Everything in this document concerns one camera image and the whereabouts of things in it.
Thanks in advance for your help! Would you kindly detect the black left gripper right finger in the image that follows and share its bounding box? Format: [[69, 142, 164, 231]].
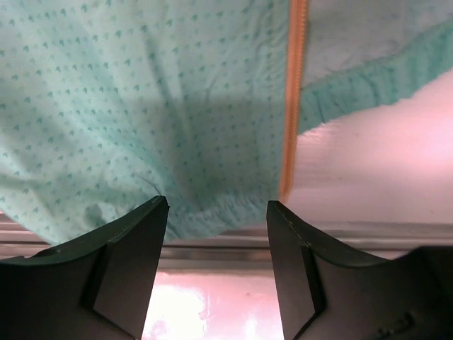
[[266, 200, 452, 339]]

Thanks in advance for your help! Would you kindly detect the aluminium rail front table edge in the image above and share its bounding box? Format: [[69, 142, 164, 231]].
[[1, 215, 452, 271]]

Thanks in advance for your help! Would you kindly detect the orange and teal jacket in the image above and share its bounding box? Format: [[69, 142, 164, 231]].
[[1, 1, 452, 244]]

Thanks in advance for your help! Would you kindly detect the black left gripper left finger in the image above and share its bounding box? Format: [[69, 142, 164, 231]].
[[1, 196, 169, 339]]

